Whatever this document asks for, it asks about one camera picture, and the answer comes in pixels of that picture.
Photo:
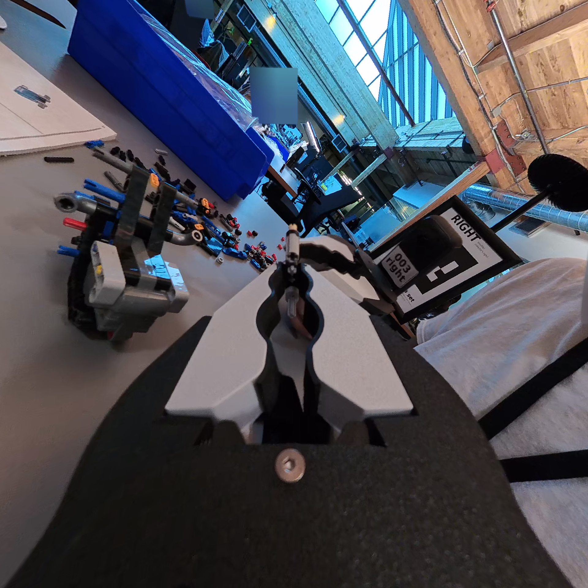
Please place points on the blue plastic bin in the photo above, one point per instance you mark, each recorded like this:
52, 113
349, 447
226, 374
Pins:
151, 92

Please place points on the white instruction booklet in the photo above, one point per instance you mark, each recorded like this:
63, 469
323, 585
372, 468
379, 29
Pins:
41, 119

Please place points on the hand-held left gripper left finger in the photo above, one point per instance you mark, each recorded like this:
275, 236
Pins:
216, 367

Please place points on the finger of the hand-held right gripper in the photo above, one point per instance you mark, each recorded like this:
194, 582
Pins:
356, 287
330, 241

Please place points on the pile of small lego pins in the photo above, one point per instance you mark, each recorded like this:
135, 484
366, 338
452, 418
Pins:
229, 239

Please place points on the black office chair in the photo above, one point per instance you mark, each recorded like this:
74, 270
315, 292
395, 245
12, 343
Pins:
280, 202

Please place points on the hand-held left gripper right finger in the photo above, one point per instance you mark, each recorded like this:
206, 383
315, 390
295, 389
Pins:
363, 367

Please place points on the small black grey lego assembly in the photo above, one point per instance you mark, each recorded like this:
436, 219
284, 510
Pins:
292, 248

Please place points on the partly built grey lego model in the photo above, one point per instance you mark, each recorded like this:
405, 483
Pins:
133, 298

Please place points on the metal ventilation duct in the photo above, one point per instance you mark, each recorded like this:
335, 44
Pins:
505, 206

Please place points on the black ribbed disc on rod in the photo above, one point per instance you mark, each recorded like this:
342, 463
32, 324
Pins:
558, 181

